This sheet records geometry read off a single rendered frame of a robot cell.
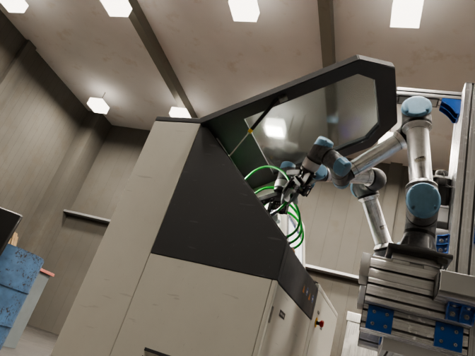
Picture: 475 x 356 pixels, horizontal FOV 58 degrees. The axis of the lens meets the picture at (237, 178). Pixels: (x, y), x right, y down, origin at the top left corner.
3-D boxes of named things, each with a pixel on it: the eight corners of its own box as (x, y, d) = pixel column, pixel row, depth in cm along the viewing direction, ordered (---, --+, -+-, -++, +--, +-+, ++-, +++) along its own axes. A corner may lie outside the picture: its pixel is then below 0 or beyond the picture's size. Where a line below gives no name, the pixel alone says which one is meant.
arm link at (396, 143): (417, 123, 200) (327, 178, 201) (418, 109, 191) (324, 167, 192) (434, 140, 193) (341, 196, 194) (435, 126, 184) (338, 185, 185)
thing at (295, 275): (279, 283, 163) (289, 244, 169) (268, 280, 165) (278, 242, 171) (310, 318, 213) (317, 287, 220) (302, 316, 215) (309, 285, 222)
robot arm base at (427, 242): (434, 267, 170) (436, 244, 174) (440, 255, 158) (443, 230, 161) (394, 258, 175) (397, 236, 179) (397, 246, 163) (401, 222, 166)
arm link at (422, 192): (440, 227, 163) (429, 111, 188) (443, 211, 151) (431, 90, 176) (406, 227, 167) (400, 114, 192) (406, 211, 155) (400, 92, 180)
